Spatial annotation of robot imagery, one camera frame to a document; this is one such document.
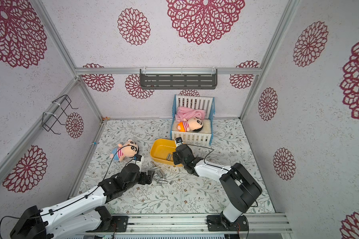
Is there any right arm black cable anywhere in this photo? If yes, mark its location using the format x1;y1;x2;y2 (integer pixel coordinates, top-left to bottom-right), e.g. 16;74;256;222
186;144;259;208

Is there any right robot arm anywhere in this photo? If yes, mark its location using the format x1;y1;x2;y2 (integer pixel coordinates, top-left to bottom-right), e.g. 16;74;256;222
173;144;262;226

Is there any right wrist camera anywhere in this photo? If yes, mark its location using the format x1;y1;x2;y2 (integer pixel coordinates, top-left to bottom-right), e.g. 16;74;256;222
175;137;183;147

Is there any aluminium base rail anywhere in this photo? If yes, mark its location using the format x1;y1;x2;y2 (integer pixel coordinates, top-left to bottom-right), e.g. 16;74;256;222
41;213;293;235

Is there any white blue toy crib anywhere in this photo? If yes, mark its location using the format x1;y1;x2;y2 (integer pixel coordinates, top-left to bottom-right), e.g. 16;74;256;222
171;95;215;146

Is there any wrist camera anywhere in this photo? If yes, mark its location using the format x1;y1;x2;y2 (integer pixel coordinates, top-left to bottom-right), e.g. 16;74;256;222
132;154;144;169
175;137;183;147

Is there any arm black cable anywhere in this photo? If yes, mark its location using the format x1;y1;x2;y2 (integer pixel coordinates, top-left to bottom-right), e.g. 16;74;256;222
0;144;138;232
186;144;259;208

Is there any grey wall shelf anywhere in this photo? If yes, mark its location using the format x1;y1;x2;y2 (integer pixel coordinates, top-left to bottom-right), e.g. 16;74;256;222
139;69;218;90

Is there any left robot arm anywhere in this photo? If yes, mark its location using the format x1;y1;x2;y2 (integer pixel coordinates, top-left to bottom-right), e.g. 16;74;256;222
10;163;155;239

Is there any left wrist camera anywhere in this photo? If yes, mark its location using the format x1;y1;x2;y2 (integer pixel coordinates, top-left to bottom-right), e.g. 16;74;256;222
132;154;144;169

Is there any black wire wall rack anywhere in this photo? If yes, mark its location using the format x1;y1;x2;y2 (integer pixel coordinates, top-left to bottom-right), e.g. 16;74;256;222
41;94;78;135

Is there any pink blanket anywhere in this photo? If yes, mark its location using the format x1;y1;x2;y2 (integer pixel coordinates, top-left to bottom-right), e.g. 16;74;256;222
175;107;206;121

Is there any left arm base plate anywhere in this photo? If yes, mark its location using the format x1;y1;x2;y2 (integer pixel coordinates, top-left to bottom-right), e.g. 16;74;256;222
88;216;129;233

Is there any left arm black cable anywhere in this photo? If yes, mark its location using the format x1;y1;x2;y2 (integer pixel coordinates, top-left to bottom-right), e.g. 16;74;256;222
0;144;138;232

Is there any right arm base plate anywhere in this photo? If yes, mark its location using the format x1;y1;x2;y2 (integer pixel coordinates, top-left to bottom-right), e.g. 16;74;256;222
206;214;249;232

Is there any plush doll on table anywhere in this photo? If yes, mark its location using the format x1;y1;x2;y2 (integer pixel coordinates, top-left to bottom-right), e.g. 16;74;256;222
109;139;139;161

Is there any long thick silver socket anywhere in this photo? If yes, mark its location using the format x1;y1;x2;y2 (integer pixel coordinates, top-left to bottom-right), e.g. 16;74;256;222
157;170;165;179

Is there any yellow plastic storage box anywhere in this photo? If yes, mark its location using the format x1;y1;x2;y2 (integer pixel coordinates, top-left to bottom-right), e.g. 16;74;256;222
150;138;182;167

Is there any plush doll in crib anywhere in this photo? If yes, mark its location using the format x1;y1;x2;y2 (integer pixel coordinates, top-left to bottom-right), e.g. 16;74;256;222
177;118;203;132

